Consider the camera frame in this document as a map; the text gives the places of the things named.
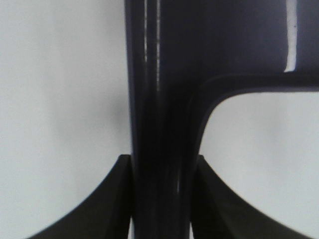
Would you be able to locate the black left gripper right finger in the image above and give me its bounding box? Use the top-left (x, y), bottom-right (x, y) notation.
top-left (190, 155), bottom-right (306, 239)

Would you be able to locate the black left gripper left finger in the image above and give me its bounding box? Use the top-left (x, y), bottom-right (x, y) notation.
top-left (32, 155), bottom-right (132, 239)

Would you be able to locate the grey plastic dustpan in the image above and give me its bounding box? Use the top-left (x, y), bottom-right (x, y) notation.
top-left (125, 0), bottom-right (319, 239)

